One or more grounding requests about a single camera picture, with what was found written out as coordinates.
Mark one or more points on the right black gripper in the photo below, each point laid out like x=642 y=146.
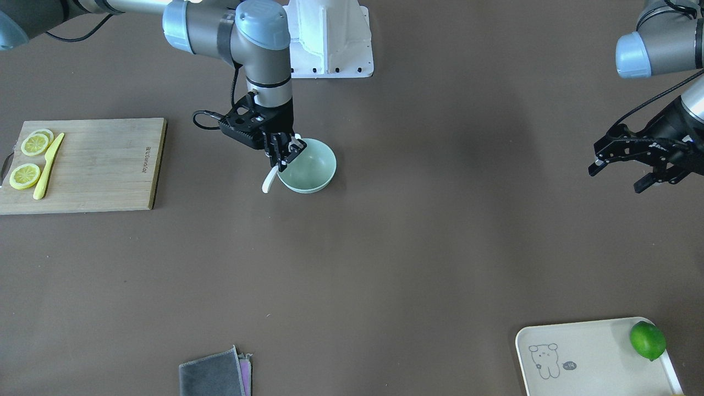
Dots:
x=284 y=119

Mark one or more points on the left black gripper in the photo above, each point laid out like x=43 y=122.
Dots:
x=672 y=128

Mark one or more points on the white ceramic spoon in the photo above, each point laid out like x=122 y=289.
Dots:
x=268 y=181

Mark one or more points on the pale green bowl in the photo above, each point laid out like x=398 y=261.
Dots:
x=312 y=170

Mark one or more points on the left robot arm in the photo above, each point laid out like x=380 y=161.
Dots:
x=667 y=39

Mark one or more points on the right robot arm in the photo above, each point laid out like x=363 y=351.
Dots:
x=250 y=36

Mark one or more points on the green lime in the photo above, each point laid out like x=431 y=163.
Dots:
x=647 y=340

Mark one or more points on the bamboo cutting board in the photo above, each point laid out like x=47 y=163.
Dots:
x=101 y=165

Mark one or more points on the cream tray with bear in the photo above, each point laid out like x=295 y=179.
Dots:
x=591 y=358

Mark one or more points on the purple cloth underneath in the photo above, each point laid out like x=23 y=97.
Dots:
x=246 y=372

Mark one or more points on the grey folded cloth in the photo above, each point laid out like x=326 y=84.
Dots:
x=218 y=374

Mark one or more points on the upper lemon slice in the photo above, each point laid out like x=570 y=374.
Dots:
x=37 y=142

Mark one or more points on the lemon slice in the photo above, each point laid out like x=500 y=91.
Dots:
x=37 y=142
x=25 y=176

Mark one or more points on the yellow plastic knife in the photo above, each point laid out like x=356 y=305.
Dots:
x=50 y=155

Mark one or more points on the lower lemon slice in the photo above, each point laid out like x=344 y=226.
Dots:
x=25 y=176

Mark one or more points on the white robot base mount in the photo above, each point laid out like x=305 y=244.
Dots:
x=330 y=40

